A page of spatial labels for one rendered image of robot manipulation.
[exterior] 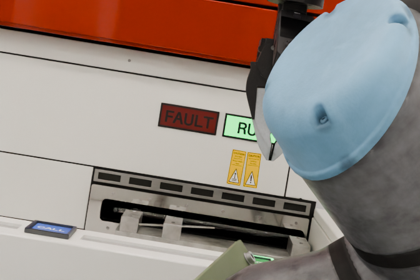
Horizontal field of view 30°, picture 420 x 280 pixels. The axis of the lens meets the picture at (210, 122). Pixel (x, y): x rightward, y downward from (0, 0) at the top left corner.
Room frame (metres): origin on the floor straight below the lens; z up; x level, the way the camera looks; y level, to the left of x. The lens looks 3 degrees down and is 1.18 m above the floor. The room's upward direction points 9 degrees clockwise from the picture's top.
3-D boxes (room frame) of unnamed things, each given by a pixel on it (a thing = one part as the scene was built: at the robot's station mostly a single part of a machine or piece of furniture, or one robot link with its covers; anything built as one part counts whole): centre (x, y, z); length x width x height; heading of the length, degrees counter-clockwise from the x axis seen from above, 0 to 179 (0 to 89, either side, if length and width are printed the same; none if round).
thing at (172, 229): (1.48, 0.04, 0.89); 0.08 x 0.03 x 0.03; 0
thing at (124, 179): (1.56, -0.01, 0.96); 0.44 x 0.01 x 0.02; 90
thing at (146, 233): (1.48, -0.04, 0.87); 0.36 x 0.08 x 0.03; 90
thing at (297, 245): (1.48, -0.20, 0.89); 0.08 x 0.03 x 0.03; 0
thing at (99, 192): (1.56, -0.01, 0.89); 0.44 x 0.02 x 0.10; 90
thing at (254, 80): (0.98, -0.06, 1.19); 0.05 x 0.02 x 0.09; 90
